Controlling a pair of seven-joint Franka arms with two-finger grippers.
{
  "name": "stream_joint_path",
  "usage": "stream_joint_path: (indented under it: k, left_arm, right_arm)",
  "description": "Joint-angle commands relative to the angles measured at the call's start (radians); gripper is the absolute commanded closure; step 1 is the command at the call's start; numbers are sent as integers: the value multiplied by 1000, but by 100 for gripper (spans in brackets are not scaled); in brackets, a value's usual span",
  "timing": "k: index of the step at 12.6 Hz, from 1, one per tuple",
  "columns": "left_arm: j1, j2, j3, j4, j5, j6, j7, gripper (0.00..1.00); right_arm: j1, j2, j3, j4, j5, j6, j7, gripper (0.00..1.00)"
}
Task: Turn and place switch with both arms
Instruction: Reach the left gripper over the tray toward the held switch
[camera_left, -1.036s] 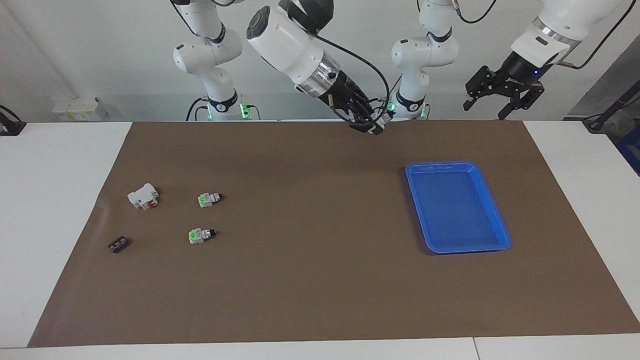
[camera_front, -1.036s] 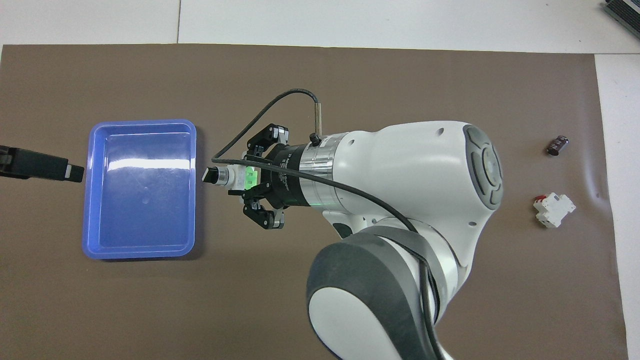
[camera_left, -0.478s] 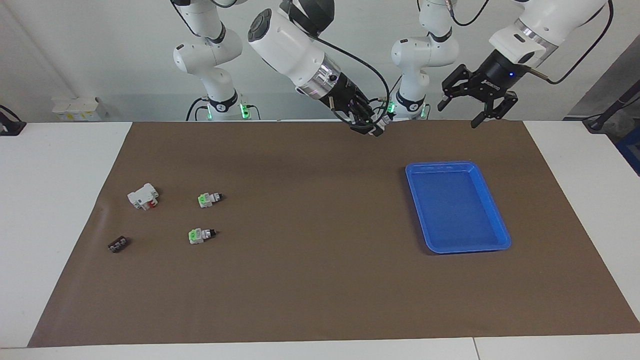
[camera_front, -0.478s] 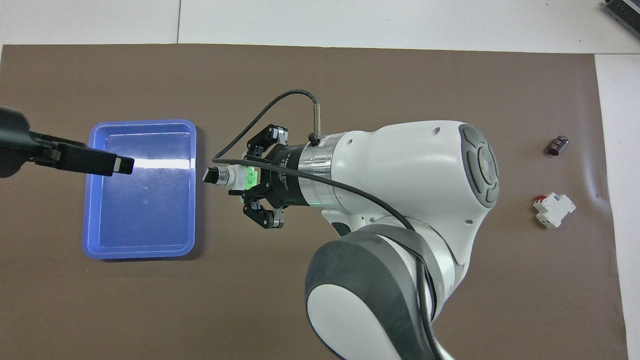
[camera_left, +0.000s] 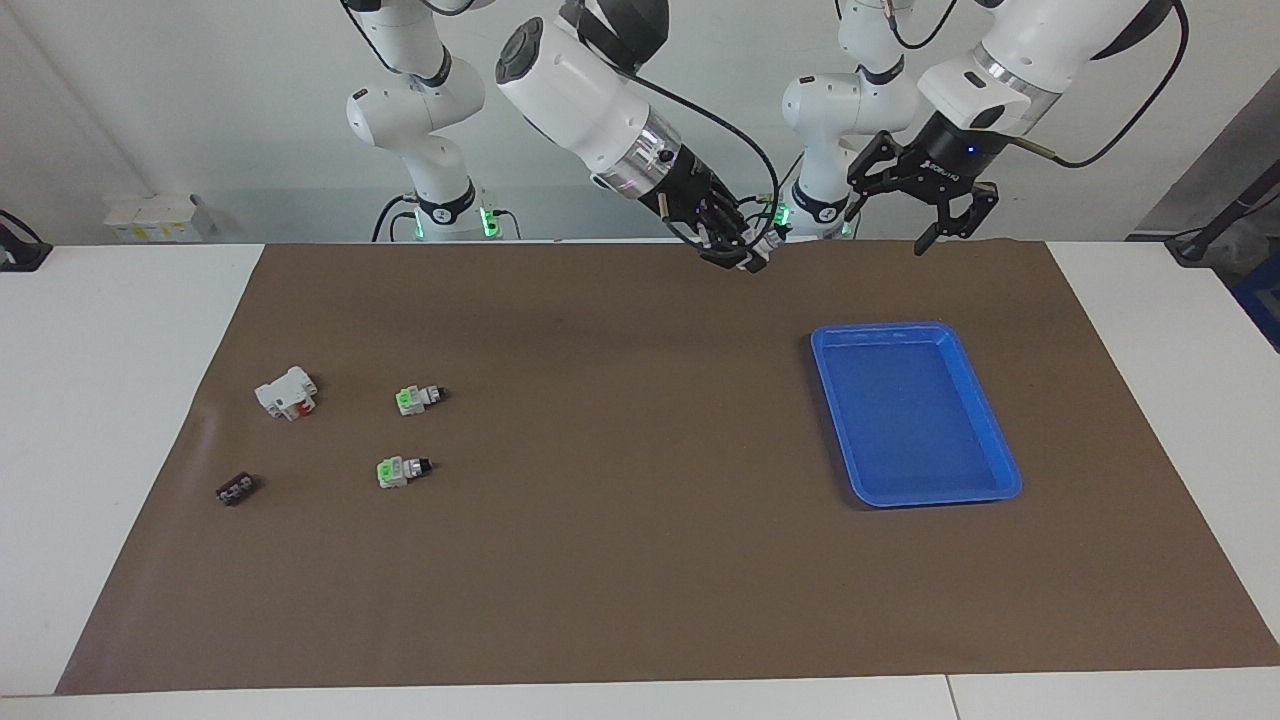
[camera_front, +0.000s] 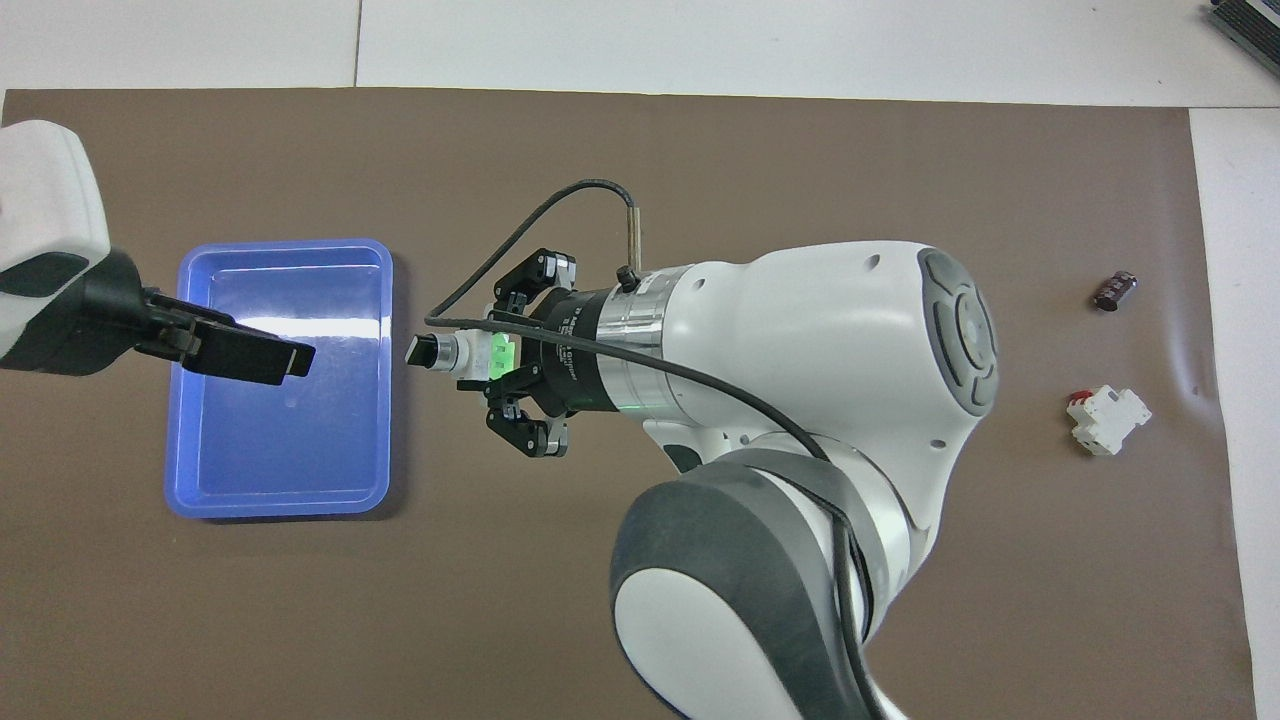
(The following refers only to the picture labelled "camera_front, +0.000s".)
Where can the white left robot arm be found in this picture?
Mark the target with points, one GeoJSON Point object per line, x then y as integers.
{"type": "Point", "coordinates": [40, 190]}

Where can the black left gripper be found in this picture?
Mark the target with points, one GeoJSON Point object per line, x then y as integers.
{"type": "Point", "coordinates": [100, 320]}

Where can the white red circuit breaker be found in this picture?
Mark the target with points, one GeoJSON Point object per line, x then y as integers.
{"type": "Point", "coordinates": [1110, 420]}

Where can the grey ribbed device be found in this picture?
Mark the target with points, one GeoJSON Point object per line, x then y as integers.
{"type": "Point", "coordinates": [1255, 20]}

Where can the green white selector switch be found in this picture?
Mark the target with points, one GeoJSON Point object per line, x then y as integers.
{"type": "Point", "coordinates": [465, 355]}

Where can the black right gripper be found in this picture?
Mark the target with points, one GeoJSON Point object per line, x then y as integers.
{"type": "Point", "coordinates": [575, 350]}

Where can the blue plastic tray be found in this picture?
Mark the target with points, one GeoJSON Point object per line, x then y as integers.
{"type": "Point", "coordinates": [290, 440]}

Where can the brown table mat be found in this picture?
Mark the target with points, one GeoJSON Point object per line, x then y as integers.
{"type": "Point", "coordinates": [300, 620]}

